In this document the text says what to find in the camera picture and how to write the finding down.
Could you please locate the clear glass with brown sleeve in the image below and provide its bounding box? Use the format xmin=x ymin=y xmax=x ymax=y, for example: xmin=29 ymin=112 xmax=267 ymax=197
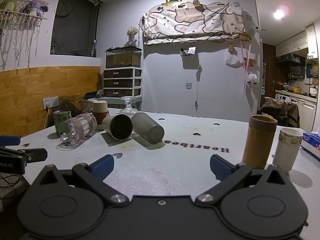
xmin=59 ymin=113 xmax=97 ymax=145

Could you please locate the tall brown bamboo cup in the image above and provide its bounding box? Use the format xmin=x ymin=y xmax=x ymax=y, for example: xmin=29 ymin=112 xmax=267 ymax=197
xmin=242 ymin=114 xmax=278 ymax=169

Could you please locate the beige brown paper cup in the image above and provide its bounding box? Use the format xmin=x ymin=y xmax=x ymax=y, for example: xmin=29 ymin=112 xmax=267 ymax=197
xmin=92 ymin=100 xmax=109 ymax=125

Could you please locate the white patterned paper cup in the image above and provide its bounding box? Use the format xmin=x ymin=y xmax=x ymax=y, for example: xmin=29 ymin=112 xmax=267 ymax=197
xmin=272 ymin=127 xmax=303 ymax=173

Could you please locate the cream mug with dark interior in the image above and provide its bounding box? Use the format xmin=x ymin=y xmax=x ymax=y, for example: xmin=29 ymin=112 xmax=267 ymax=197
xmin=101 ymin=114 xmax=133 ymax=141

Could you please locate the green tin can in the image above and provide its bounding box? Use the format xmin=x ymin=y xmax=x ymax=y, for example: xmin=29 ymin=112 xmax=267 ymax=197
xmin=53 ymin=109 xmax=72 ymax=136

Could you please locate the grey metal tumbler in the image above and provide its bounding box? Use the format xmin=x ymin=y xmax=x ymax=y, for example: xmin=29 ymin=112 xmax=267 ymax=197
xmin=131 ymin=112 xmax=165 ymax=144

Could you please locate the upturned clear wine glass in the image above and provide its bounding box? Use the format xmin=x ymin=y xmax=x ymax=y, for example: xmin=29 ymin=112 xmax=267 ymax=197
xmin=119 ymin=96 xmax=139 ymax=118

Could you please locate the chair with brown jacket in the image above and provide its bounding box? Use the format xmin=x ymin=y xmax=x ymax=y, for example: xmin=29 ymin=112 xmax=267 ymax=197
xmin=259 ymin=97 xmax=300 ymax=128

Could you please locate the white drawer cabinet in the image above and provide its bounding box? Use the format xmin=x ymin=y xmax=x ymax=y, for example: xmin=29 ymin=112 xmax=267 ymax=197
xmin=103 ymin=67 xmax=142 ymax=98

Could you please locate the blue tissue box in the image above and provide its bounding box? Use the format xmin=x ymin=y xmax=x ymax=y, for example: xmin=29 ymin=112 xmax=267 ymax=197
xmin=301 ymin=133 xmax=320 ymax=161

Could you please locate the white sheep plush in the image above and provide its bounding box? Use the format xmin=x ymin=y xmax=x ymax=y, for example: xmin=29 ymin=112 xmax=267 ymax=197
xmin=247 ymin=73 xmax=258 ymax=85

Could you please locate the white hanging bag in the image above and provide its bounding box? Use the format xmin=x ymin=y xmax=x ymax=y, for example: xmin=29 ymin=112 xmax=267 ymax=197
xmin=225 ymin=52 xmax=242 ymax=68

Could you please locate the glass fish tank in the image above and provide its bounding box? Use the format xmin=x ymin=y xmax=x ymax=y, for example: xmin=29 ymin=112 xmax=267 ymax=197
xmin=106 ymin=46 xmax=142 ymax=68

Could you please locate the dark window blind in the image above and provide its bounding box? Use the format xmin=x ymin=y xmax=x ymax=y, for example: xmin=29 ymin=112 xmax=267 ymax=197
xmin=50 ymin=0 xmax=101 ymax=57

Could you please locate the purple plush toy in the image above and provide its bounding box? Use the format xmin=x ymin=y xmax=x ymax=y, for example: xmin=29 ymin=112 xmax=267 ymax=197
xmin=19 ymin=0 xmax=49 ymax=17

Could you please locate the green plush toy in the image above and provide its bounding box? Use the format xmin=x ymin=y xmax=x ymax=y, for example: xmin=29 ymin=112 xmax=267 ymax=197
xmin=0 ymin=0 xmax=17 ymax=12

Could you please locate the dried flower vase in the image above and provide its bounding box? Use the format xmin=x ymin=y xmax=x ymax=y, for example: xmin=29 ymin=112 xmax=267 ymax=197
xmin=125 ymin=26 xmax=138 ymax=47

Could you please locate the white wall power socket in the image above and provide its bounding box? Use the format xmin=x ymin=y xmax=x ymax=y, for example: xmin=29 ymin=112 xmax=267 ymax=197
xmin=42 ymin=96 xmax=59 ymax=109

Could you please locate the macrame wall hanger shelf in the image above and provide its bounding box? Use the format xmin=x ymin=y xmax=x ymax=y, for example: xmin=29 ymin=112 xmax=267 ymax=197
xmin=1 ymin=0 xmax=49 ymax=71

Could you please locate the patterned cloth on wall shelf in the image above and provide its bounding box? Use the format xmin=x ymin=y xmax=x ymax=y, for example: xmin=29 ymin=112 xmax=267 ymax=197
xmin=140 ymin=2 xmax=246 ymax=46

